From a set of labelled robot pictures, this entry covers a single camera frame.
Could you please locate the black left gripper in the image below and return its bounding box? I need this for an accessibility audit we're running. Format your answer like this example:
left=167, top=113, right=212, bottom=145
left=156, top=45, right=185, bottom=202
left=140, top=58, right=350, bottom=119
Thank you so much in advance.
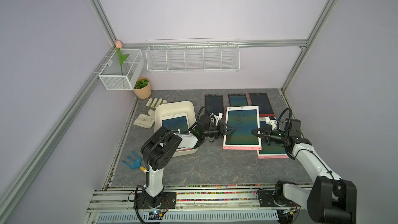
left=203, top=122, right=235, bottom=139

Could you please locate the white writing tablet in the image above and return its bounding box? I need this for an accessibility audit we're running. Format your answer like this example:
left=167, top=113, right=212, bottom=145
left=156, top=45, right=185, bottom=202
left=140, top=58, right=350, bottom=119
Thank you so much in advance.
left=257, top=117, right=288, bottom=159

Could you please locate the pink writing tablet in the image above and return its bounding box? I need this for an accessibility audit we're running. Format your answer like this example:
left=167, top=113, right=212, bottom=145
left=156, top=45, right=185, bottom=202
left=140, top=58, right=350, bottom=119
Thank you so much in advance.
left=160, top=113, right=190, bottom=132
left=223, top=106, right=261, bottom=150

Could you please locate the black frame writing tablet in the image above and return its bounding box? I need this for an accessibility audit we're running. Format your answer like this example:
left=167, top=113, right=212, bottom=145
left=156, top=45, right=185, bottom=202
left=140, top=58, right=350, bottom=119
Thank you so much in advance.
left=205, top=94, right=225, bottom=117

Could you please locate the large red writing tablet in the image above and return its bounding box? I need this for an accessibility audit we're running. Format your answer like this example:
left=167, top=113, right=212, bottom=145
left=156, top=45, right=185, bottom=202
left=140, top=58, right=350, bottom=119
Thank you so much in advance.
left=228, top=93, right=249, bottom=107

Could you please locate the small red writing tablet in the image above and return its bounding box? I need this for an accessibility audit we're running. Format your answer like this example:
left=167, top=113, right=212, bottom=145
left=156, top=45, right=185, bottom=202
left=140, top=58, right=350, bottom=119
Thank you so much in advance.
left=249, top=93, right=275, bottom=117

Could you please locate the cream plastic storage tray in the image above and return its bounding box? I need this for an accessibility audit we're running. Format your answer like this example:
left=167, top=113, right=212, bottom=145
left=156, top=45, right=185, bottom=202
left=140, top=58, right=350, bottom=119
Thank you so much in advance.
left=154, top=101, right=198, bottom=158

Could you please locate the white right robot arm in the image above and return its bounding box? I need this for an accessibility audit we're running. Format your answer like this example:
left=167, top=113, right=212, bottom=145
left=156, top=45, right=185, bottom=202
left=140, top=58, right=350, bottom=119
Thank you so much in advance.
left=251, top=118, right=357, bottom=224

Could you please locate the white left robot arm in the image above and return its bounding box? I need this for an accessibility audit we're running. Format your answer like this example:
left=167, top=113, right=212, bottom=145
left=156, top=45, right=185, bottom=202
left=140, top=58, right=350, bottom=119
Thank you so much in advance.
left=136, top=115, right=236, bottom=208

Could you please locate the beige work glove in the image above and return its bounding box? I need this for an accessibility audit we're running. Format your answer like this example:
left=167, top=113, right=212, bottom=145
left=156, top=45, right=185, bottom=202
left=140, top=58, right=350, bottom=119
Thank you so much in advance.
left=133, top=98, right=167, bottom=129

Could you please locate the potted green plant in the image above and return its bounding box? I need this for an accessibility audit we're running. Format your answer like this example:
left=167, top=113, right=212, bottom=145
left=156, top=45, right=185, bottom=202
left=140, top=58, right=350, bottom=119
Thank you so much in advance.
left=133, top=77, right=152, bottom=99

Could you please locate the artificial pink tulip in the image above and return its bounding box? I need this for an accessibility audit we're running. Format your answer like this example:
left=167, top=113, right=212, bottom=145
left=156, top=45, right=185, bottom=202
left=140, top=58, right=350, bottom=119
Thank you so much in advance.
left=115, top=40, right=129, bottom=76

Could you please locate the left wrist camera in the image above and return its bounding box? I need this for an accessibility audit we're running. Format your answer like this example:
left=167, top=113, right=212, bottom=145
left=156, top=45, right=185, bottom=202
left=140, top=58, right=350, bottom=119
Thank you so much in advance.
left=210, top=113, right=223, bottom=128

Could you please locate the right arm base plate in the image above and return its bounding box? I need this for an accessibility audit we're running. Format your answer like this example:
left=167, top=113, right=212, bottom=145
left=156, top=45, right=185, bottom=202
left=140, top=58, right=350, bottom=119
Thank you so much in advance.
left=256, top=189, right=298, bottom=208

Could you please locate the white wire wall shelf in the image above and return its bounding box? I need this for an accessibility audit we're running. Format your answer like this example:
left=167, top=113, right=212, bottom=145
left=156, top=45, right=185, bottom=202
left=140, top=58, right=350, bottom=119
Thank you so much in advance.
left=147, top=38, right=240, bottom=73

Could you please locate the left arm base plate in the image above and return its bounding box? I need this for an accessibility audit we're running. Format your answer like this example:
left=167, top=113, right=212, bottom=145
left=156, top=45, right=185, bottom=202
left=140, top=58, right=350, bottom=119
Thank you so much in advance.
left=134, top=191, right=177, bottom=209

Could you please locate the yellow blue handled tool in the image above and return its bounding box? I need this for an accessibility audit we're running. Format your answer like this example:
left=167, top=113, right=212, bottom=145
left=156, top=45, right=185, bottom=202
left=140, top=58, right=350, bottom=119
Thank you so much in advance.
left=122, top=151, right=147, bottom=173

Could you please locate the white mesh wall box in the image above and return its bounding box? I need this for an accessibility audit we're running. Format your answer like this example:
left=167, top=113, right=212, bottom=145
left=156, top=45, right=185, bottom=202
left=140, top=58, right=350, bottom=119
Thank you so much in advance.
left=99, top=48, right=145, bottom=91

